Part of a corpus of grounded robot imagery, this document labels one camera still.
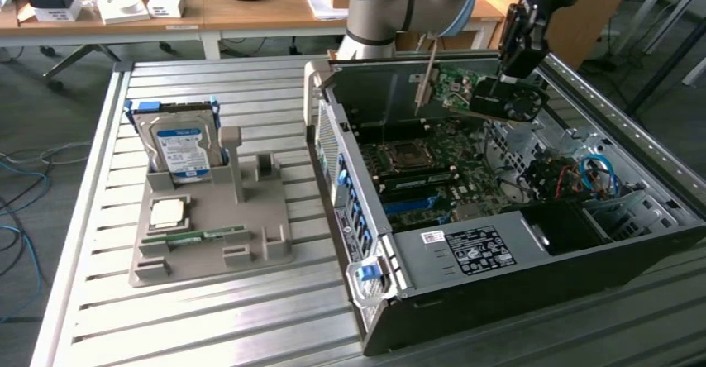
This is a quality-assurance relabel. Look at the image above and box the graphics card with black fan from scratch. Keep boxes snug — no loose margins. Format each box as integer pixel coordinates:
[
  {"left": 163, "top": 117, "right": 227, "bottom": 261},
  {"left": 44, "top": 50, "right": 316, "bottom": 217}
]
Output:
[{"left": 413, "top": 31, "right": 551, "bottom": 124}]

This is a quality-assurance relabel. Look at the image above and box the grey parts rack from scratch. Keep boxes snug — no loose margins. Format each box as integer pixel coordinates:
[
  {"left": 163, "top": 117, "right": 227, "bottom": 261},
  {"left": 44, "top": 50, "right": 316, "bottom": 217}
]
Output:
[{"left": 127, "top": 125, "right": 295, "bottom": 289}]

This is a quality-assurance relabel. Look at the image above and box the blue floor cable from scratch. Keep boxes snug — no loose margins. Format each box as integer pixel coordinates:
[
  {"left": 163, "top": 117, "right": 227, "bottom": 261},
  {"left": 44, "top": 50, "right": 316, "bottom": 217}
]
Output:
[{"left": 0, "top": 154, "right": 52, "bottom": 322}]

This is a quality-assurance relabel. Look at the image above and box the grey floor cable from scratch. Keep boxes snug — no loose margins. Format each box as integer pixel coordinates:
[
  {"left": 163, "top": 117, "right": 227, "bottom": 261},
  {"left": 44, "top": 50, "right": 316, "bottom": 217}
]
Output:
[{"left": 0, "top": 141, "right": 92, "bottom": 165}]

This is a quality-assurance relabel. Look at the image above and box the white box with tape roll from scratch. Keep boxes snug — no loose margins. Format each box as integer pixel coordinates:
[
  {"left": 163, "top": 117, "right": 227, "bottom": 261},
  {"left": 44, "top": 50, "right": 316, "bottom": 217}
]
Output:
[{"left": 96, "top": 0, "right": 151, "bottom": 25}]

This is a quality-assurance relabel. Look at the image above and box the black open PC case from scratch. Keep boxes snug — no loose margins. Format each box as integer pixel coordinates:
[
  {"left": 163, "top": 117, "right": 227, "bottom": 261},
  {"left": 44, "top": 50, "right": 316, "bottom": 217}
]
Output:
[{"left": 303, "top": 46, "right": 706, "bottom": 358}]

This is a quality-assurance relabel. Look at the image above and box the grey power supply unit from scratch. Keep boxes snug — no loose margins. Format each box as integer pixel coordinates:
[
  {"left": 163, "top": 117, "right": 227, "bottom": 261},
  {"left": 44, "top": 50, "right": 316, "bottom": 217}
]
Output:
[{"left": 385, "top": 212, "right": 553, "bottom": 293}]

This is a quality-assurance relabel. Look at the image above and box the wooden office desk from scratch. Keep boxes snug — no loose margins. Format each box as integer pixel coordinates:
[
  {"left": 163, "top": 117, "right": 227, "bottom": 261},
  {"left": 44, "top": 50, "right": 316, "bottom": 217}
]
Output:
[
  {"left": 0, "top": 0, "right": 207, "bottom": 49},
  {"left": 202, "top": 0, "right": 506, "bottom": 60}
]

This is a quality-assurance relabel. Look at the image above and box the wooden cabinet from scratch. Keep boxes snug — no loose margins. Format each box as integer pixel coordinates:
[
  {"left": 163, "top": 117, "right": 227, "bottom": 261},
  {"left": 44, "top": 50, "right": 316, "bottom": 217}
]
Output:
[{"left": 473, "top": 0, "right": 645, "bottom": 70}]

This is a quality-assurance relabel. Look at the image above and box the brown cardboard flap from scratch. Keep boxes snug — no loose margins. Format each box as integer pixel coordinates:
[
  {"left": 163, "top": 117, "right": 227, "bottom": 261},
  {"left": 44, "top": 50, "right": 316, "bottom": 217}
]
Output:
[{"left": 15, "top": 0, "right": 38, "bottom": 24}]

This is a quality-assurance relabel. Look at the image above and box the metal disk bay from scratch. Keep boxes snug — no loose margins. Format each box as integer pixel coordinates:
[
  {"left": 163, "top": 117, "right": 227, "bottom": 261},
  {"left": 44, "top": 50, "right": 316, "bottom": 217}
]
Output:
[{"left": 578, "top": 188, "right": 683, "bottom": 242}]

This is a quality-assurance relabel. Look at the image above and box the blue case latch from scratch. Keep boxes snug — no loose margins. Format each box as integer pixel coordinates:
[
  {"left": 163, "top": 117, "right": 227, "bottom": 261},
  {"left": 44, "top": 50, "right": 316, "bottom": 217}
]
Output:
[{"left": 355, "top": 261, "right": 383, "bottom": 281}]

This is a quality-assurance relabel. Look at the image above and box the blue wire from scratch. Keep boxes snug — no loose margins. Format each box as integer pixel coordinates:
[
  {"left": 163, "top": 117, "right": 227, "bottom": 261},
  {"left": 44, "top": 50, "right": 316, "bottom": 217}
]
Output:
[{"left": 578, "top": 154, "right": 625, "bottom": 199}]

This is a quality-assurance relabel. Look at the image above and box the CPU socket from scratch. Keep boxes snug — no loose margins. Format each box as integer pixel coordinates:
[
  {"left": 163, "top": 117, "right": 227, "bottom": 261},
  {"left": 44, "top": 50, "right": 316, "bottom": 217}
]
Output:
[{"left": 378, "top": 140, "right": 437, "bottom": 174}]

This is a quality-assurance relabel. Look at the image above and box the blue expansion slot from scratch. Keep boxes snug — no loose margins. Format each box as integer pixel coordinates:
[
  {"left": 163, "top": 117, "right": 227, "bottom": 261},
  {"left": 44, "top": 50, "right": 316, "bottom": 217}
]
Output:
[{"left": 383, "top": 196, "right": 442, "bottom": 215}]

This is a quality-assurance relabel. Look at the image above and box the white box with black lid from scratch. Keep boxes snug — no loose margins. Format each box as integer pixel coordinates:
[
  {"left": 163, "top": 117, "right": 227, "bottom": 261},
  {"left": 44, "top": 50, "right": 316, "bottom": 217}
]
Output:
[{"left": 25, "top": 0, "right": 84, "bottom": 23}]

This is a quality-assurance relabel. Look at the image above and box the white paper stack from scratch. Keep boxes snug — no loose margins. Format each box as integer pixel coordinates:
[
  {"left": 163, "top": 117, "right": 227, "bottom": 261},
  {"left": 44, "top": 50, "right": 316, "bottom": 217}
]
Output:
[{"left": 304, "top": 0, "right": 350, "bottom": 21}]

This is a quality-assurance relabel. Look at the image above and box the green RAM stick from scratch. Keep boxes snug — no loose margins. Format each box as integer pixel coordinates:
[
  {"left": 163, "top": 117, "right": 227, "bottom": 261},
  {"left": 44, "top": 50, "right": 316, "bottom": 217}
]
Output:
[{"left": 140, "top": 225, "right": 247, "bottom": 247}]

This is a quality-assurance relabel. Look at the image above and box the hard disk in blue caddy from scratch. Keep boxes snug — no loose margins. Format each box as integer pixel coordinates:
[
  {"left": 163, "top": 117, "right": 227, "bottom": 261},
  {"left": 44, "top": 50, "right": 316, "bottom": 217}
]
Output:
[{"left": 124, "top": 97, "right": 228, "bottom": 185}]

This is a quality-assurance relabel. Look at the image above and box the green motherboard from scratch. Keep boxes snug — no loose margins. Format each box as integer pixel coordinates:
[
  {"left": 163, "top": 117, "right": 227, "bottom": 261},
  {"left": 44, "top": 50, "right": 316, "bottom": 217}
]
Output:
[{"left": 358, "top": 121, "right": 531, "bottom": 234}]

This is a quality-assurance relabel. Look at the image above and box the black wire bundle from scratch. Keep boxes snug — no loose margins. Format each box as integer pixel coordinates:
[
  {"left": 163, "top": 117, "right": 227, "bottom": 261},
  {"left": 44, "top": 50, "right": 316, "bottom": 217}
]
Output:
[{"left": 521, "top": 155, "right": 583, "bottom": 201}]

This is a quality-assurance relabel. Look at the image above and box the grey desk leg with casters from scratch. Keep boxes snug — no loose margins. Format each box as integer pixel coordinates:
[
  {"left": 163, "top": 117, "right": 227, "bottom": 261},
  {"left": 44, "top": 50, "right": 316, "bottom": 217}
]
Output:
[{"left": 42, "top": 43, "right": 124, "bottom": 92}]

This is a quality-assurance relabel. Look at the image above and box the silver CPU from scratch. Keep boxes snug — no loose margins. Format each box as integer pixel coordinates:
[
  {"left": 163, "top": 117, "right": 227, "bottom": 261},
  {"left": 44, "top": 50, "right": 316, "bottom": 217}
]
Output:
[{"left": 147, "top": 199, "right": 187, "bottom": 231}]

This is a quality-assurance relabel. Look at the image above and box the perforated metal drive cage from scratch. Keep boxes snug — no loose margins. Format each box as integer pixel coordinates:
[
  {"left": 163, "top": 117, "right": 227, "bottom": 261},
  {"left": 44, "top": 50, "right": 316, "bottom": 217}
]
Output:
[{"left": 485, "top": 64, "right": 575, "bottom": 169}]

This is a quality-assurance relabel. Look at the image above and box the small white labelled box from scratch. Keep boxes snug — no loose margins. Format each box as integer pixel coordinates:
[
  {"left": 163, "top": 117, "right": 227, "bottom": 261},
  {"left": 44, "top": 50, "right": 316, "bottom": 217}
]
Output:
[{"left": 146, "top": 0, "right": 188, "bottom": 19}]

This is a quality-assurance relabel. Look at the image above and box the red wire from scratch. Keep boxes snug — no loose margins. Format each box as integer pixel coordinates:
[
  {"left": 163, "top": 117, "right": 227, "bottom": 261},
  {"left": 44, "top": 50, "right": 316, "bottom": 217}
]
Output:
[{"left": 554, "top": 164, "right": 581, "bottom": 198}]

